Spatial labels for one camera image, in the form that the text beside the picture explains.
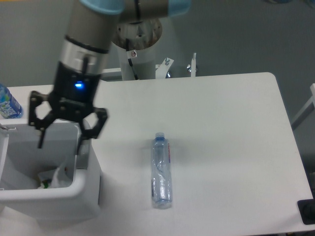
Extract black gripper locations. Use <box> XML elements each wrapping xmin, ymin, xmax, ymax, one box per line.
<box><xmin>28</xmin><ymin>62</ymin><xmax>108</xmax><ymax>155</ymax></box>

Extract white paper wrapper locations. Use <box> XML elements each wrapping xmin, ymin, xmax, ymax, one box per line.
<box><xmin>49</xmin><ymin>162</ymin><xmax>72</xmax><ymax>188</ymax></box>

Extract clear plastic bottle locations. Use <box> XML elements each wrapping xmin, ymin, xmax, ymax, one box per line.
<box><xmin>151</xmin><ymin>132</ymin><xmax>173</xmax><ymax>209</ymax></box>

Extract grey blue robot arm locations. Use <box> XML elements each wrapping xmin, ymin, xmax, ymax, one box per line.
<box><xmin>28</xmin><ymin>0</ymin><xmax>191</xmax><ymax>148</ymax></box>

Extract white plastic trash can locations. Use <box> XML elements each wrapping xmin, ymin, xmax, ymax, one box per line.
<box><xmin>0</xmin><ymin>118</ymin><xmax>101</xmax><ymax>220</ymax></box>

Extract trash inside the can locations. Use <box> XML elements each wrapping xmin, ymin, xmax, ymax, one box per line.
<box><xmin>37</xmin><ymin>169</ymin><xmax>57</xmax><ymax>189</ymax></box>

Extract blue labelled water bottle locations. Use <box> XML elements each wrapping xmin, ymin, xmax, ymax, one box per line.
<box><xmin>0</xmin><ymin>84</ymin><xmax>23</xmax><ymax>119</ymax></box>

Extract black clamp at table edge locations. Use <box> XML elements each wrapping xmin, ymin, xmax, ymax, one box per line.
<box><xmin>297</xmin><ymin>199</ymin><xmax>315</xmax><ymax>225</ymax></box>

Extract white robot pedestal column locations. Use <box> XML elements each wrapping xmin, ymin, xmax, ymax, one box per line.
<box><xmin>110</xmin><ymin>18</ymin><xmax>163</xmax><ymax>81</ymax></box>

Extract black cable on pedestal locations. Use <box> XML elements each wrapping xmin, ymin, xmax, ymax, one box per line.
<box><xmin>125</xmin><ymin>38</ymin><xmax>139</xmax><ymax>81</ymax></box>

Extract white metal table bracket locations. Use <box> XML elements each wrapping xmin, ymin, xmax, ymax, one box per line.
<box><xmin>101</xmin><ymin>52</ymin><xmax>198</xmax><ymax>82</ymax></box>

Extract white frame at right edge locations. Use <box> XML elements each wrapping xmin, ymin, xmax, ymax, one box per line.
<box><xmin>291</xmin><ymin>83</ymin><xmax>315</xmax><ymax>130</ymax></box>

